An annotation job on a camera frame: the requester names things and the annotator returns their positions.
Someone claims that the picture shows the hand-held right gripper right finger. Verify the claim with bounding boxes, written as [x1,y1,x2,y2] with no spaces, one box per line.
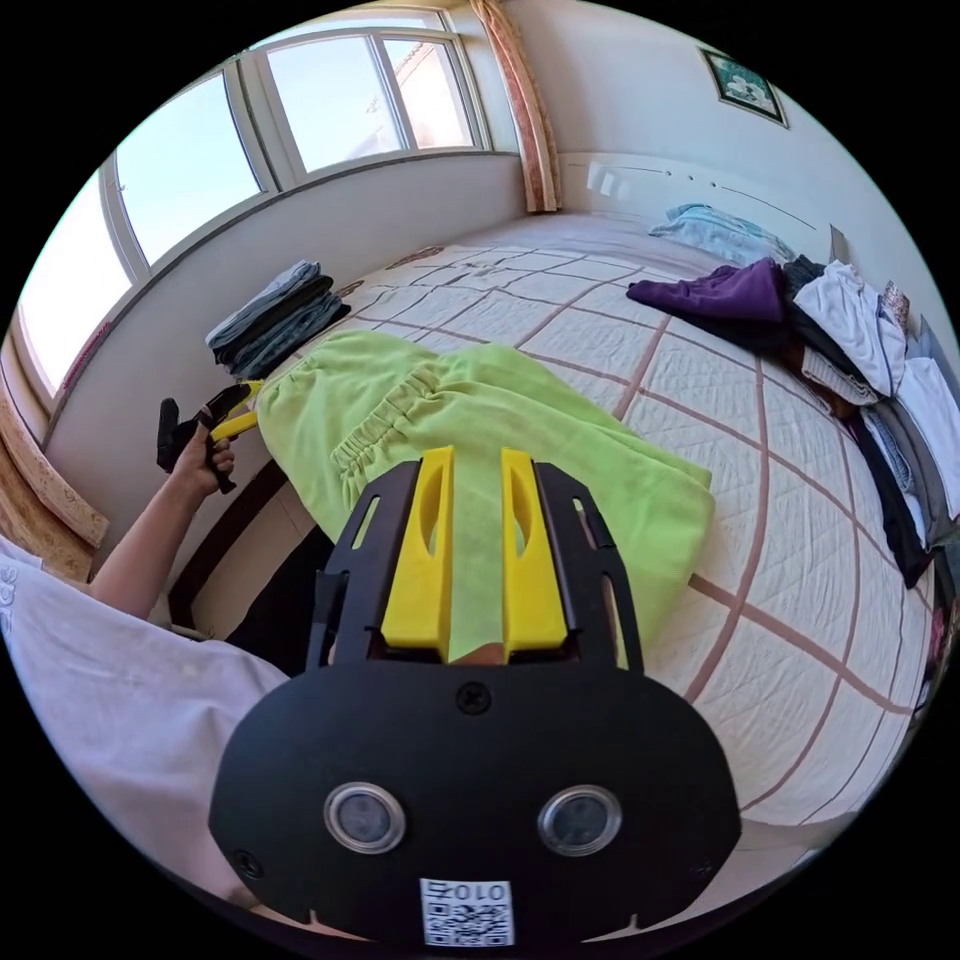
[500,447,566,649]

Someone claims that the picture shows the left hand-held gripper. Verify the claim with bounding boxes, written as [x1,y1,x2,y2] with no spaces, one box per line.
[196,380,266,496]

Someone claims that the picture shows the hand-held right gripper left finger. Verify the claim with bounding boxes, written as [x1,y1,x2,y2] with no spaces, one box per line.
[380,445,457,649]

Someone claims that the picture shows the green pants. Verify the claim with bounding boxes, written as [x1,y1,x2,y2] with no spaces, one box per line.
[254,328,715,670]

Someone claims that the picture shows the person's left forearm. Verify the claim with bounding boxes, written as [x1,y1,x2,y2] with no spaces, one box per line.
[88,468,213,622]

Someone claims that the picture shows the person's left hand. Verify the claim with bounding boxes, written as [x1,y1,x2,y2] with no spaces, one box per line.
[170,421,237,498]

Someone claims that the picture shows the stack of folded clothes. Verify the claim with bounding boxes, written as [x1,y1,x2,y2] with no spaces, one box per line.
[205,258,353,381]

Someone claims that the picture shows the beige patterned curtain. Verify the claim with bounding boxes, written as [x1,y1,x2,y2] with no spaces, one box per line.
[476,0,565,216]
[0,378,112,585]

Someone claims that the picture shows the bed with checked quilt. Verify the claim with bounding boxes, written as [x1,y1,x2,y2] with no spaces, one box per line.
[166,212,948,838]

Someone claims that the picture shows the window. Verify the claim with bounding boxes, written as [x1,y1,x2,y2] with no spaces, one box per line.
[13,28,494,412]

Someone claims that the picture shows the light blue pillow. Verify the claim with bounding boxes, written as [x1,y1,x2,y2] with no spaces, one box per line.
[647,201,798,269]

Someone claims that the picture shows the pile of clothes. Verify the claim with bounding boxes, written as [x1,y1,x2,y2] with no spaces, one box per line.
[625,251,960,592]

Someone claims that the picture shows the framed picture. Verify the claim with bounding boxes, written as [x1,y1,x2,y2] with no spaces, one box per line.
[698,46,791,131]

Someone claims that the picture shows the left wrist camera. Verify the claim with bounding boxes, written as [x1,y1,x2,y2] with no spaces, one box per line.
[155,398,183,474]

